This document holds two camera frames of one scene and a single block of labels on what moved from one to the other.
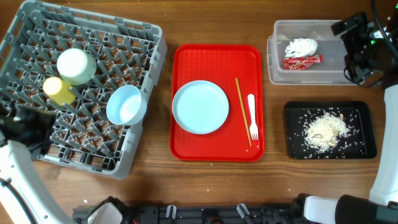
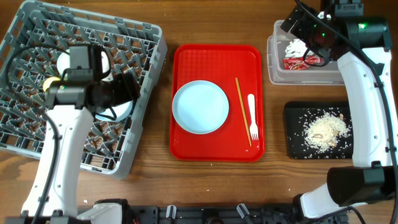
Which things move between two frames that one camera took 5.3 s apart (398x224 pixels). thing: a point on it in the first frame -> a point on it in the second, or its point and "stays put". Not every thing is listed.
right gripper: x=367 y=27 -> x=300 y=30
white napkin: x=300 y=47 stays put
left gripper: x=48 y=119 -> x=129 y=88
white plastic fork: x=254 y=127 stays put
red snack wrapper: x=301 y=63 stays put
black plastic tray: x=329 y=130 stays put
